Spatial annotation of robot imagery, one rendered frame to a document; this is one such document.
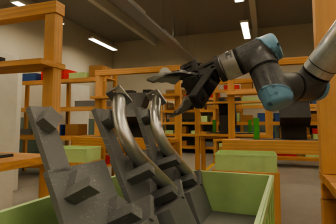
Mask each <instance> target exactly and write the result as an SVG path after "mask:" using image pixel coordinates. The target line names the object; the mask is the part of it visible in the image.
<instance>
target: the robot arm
mask: <svg viewBox="0 0 336 224"><path fill-rule="evenodd" d="M283 56H284V55H283V51H282V49H281V46H280V44H279V42H278V40H277V38H276V36H275V35H274V34H273V33H268V34H266V35H263V36H261V37H256V38H255V39H253V40H251V41H249V42H247V43H245V44H243V45H240V46H238V47H236V48H234V49H232V50H230V51H226V52H225V53H223V54H221V55H219V57H218V55H216V56H214V57H213V60H211V61H208V62H206V63H204V64H202V63H198V62H197V60H196V59H194V60H192V61H190V62H188V63H186V64H184V65H181V66H180V69H179V70H175V71H173V72H172V71H170V70H169V69H168V68H167V67H163V68H161V70H160V71H159V73H157V74H154V75H151V76H149V77H148V78H147V79H146V80H147V81H149V82H151V83H156V82H159V83H170V84H172V85H175V84H176V83H177V82H178V81H179V80H180V81H181V80H182V83H181V87H182V88H184V89H185V90H186V95H187V96H186V95H185V96H184V98H183V99H182V102H181V105H179V107H178V109H177V110H175V111H174V113H173V114H172V116H173V117H175V116H178V115H180V114H183V113H185V112H186V111H188V110H190V109H192V108H193V107H195V108H196V109H202V108H203V107H204V106H205V104H206V103H207V101H208V100H209V98H210V96H211V95H212V93H213V92H214V90H215V89H216V87H217V86H218V84H219V83H220V81H221V80H222V82H226V81H228V79H229V80H230V81H231V80H233V79H235V78H238V77H240V76H243V75H245V74H247V73H249V74H250V76H251V79H252V81H253V84H254V86H255V89H256V91H257V96H258V98H259V99H260V101H261V103H262V105H263V107H264V108H265V109H266V110H267V111H270V112H274V111H277V110H282V109H284V108H287V107H288V106H290V105H291V104H292V103H293V102H294V101H304V102H314V101H320V100H322V99H324V98H325V97H326V96H327V95H328V93H329V89H330V83H329V81H330V80H331V79H332V78H333V76H334V75H335V74H336V20H335V22H334V23H333V25H332V26H331V27H330V29H329V30H328V31H327V33H326V34H325V36H324V37H323V38H322V40H321V41H320V42H319V44H318V45H317V47H316V48H315V49H314V51H313V52H312V54H311V55H310V56H309V58H308V59H307V60H306V62H305V63H304V65H303V66H302V68H301V69H300V70H299V72H283V71H282V69H281V67H280V65H279V62H278V61H279V60H280V59H282V58H283ZM201 64H202V65H201ZM220 79H221V80H220Z"/></svg>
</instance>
